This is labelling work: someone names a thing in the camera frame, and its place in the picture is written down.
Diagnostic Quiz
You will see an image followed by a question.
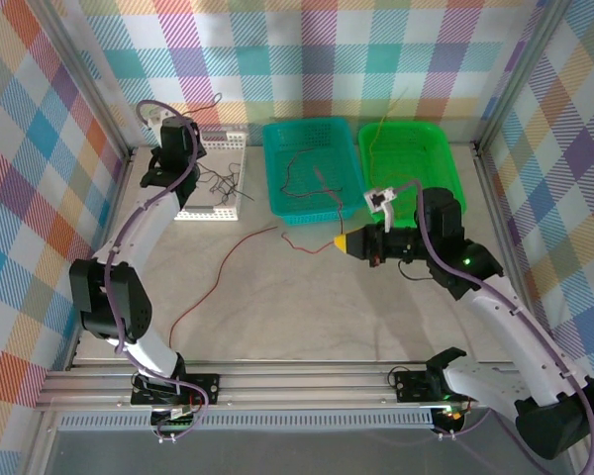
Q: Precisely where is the thin red cable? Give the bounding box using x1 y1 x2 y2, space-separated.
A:
280 165 355 256
169 226 279 348
280 146 347 199

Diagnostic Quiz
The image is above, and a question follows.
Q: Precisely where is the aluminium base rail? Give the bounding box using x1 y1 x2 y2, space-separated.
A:
33 359 581 413

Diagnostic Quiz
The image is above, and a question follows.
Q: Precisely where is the teal perforated plastic basket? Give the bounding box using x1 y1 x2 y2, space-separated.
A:
261 117 365 228

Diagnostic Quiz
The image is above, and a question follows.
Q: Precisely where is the white perforated plastic basket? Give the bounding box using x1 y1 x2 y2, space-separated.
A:
172 126 249 223

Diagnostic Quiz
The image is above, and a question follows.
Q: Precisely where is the aluminium frame post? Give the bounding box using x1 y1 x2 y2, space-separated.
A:
27 0 135 162
474 0 575 152

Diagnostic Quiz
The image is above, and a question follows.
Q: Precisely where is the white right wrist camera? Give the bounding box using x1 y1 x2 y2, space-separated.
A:
363 186 398 234

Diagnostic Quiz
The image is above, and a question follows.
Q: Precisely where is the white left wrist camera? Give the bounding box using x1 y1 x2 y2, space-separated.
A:
146 106 169 131

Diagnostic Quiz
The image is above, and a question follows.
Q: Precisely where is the green perforated plastic basket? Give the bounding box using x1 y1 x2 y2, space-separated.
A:
357 121 469 227

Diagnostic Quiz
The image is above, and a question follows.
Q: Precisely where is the grey slotted cable duct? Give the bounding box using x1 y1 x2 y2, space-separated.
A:
53 413 437 432

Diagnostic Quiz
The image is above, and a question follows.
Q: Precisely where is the aluminium table side rail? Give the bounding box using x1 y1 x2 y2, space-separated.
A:
473 142 548 365
63 146 139 370

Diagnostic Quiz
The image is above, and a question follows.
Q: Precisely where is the thin black cable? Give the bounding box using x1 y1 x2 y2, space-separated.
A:
197 162 244 205
212 165 257 205

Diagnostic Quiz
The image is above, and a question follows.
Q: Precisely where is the pile of coloured wires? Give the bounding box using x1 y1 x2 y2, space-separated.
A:
180 92 224 167

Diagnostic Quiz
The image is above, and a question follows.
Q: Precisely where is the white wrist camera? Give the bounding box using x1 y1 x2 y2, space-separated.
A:
363 186 398 234
146 106 169 131

